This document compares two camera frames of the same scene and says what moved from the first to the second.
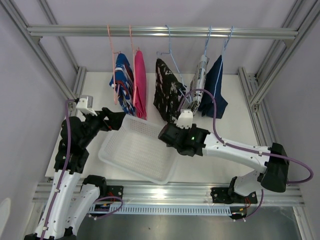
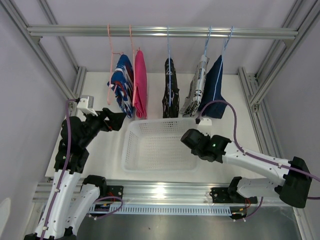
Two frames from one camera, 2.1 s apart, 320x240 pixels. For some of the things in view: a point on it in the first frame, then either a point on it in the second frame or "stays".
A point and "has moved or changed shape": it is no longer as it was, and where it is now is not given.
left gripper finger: [116, 125] stays
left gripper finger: [116, 118] stays
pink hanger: [114, 90] has moved or changed shape
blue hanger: [170, 53] -> [169, 71]
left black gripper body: [94, 124] stays
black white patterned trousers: [169, 91] has moved or changed shape
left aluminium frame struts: [15, 20] stays
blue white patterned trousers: [123, 80] stays
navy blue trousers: [213, 82] stays
